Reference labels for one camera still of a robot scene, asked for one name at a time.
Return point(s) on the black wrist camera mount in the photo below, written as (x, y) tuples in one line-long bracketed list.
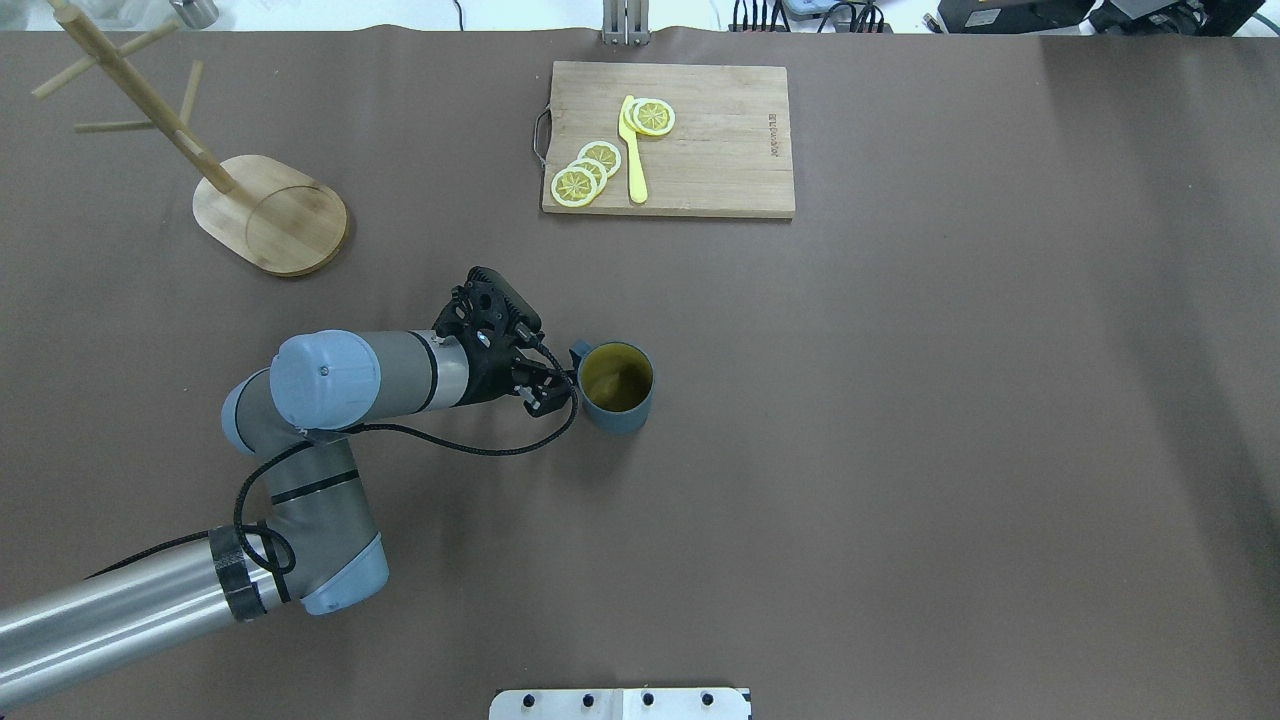
[(487, 311)]

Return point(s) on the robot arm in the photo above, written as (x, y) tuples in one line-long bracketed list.
[(319, 545)]

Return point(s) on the wooden cup rack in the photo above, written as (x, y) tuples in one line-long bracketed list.
[(271, 215)]

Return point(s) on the lemon slice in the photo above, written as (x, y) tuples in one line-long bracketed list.
[(651, 116), (571, 188), (596, 170), (603, 152)]

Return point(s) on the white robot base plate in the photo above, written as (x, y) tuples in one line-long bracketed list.
[(623, 703)]

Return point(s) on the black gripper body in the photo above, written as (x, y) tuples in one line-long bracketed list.
[(491, 377)]

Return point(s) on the blue-grey mug yellow inside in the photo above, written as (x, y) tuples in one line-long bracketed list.
[(616, 380)]

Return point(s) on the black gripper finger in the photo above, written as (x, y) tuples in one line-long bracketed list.
[(543, 377), (541, 402)]

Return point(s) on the yellow plastic knife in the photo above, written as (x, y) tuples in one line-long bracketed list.
[(636, 180)]

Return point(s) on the wooden cutting board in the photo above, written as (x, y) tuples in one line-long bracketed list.
[(729, 155)]

